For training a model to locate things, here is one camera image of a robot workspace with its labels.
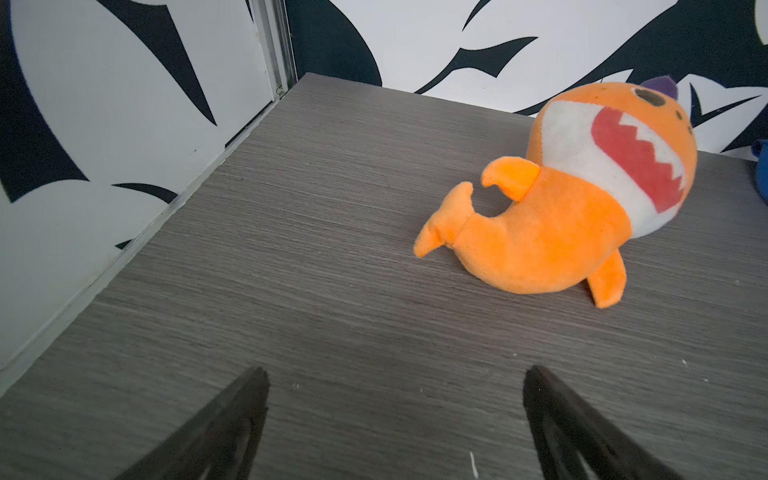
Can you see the orange shark plush toy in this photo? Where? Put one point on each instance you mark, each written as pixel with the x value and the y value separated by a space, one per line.
pixel 606 163

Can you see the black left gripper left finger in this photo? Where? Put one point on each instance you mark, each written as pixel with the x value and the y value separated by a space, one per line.
pixel 219 442

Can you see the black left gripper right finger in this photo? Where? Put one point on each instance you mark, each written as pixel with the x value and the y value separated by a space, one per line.
pixel 569 435

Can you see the blue cap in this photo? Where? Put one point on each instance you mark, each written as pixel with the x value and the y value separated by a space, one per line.
pixel 760 151

